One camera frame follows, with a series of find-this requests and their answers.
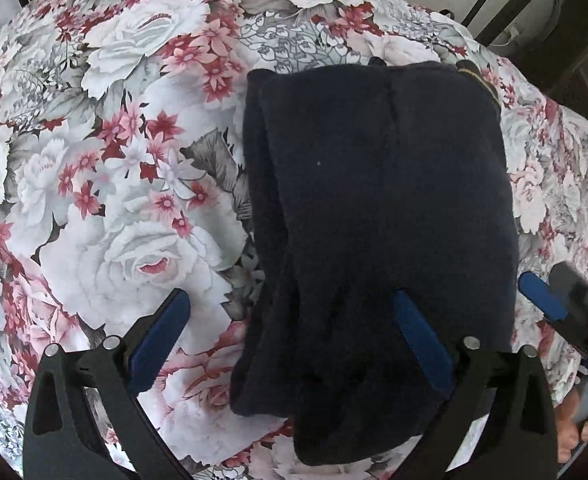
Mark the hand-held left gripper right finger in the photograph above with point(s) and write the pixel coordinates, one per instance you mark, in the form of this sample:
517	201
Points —
419	335

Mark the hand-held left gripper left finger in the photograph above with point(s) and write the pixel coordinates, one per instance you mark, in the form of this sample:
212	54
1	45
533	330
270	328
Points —
158	335

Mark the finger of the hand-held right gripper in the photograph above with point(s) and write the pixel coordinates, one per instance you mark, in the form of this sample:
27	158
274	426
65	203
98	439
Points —
541	295
576	292

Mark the navy yellow-trimmed knit shirt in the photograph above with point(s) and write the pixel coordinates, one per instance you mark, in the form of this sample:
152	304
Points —
374	185

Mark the person's right hand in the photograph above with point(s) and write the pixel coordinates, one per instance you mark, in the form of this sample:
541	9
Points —
571	435

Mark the floral printed blanket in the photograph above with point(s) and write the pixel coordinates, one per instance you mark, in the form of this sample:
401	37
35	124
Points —
123	160

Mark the dark wooden cabinet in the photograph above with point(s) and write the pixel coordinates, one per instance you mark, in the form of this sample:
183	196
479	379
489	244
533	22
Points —
579	75

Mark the white wall socket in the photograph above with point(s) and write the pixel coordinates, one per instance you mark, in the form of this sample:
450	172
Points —
510	36

